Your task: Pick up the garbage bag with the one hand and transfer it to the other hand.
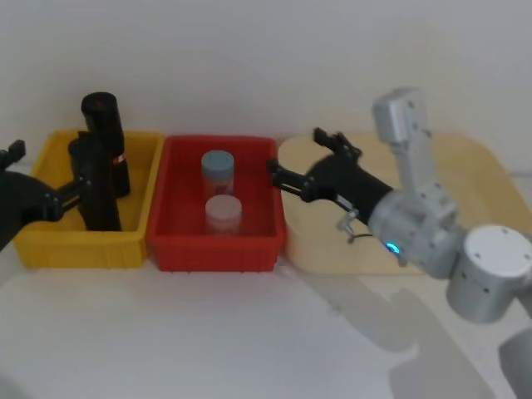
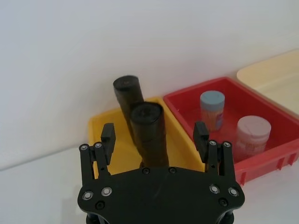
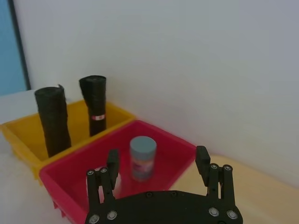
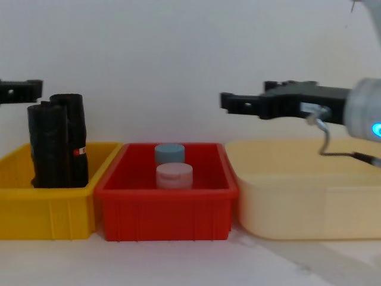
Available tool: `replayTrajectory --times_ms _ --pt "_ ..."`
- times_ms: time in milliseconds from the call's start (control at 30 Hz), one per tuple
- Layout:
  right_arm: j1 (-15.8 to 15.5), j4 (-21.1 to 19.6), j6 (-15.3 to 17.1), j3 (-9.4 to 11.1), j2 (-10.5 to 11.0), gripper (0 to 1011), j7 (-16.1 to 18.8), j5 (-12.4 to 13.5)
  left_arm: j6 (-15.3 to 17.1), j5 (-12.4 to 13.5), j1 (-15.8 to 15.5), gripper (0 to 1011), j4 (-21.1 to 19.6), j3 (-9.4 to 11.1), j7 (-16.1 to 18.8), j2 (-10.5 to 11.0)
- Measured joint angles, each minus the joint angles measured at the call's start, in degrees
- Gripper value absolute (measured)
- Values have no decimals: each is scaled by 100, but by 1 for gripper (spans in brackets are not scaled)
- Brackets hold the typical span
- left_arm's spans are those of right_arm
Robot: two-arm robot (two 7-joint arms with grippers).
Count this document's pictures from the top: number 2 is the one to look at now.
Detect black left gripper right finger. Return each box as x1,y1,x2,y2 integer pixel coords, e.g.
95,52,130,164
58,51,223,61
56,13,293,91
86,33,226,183
192,121,237,184

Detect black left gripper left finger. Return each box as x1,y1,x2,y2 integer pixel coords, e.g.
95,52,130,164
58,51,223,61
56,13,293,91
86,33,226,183
78,123,117,187

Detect yellow plastic bin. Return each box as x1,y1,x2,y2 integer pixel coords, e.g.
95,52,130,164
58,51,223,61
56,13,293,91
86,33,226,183
88,97,205,176

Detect blue-lidded toothpick jar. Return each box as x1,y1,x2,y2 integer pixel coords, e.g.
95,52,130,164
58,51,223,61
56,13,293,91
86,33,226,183
199,91,226,133

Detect black rolled bag bundle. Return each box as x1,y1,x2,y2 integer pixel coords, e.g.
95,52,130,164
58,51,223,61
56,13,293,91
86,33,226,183
113,74,145,147
130,102,170,169

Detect white-lidded toothpick jar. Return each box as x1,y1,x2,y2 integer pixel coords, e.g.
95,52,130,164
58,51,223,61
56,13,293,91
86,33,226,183
235,116,272,162

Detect red plastic bin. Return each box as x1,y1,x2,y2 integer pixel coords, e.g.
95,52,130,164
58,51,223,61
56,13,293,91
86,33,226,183
163,77,299,186

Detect cream plastic bin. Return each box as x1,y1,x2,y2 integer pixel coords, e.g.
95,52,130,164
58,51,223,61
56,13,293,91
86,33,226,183
236,48,299,118

